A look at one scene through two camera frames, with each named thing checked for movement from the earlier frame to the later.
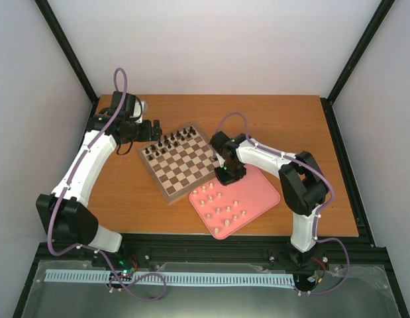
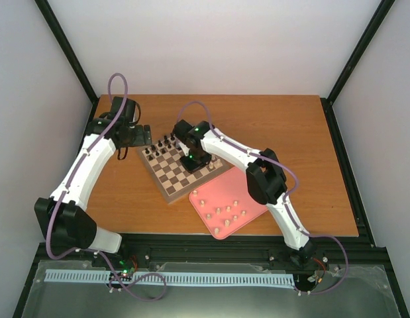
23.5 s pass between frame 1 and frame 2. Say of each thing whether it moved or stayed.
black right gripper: moved
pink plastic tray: stayed
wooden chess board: stayed
